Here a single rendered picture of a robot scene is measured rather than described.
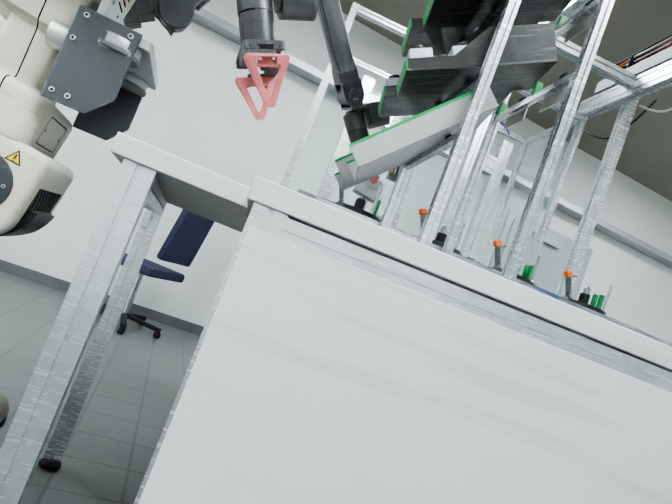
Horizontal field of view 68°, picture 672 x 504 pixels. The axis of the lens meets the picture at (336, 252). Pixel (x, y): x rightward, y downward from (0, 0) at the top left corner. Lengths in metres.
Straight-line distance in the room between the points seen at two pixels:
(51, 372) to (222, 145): 3.74
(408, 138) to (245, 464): 0.60
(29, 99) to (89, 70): 0.11
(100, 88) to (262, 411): 0.58
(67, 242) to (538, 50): 3.87
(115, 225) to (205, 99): 3.76
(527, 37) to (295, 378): 0.75
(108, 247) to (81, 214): 3.64
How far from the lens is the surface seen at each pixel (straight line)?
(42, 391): 0.81
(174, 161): 0.74
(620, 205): 6.39
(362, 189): 1.38
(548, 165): 1.00
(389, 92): 1.13
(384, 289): 0.64
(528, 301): 0.71
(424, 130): 0.95
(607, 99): 2.71
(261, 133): 4.48
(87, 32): 0.96
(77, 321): 0.78
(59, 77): 0.95
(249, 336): 0.62
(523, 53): 1.05
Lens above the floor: 0.76
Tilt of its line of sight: 4 degrees up
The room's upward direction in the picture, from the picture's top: 21 degrees clockwise
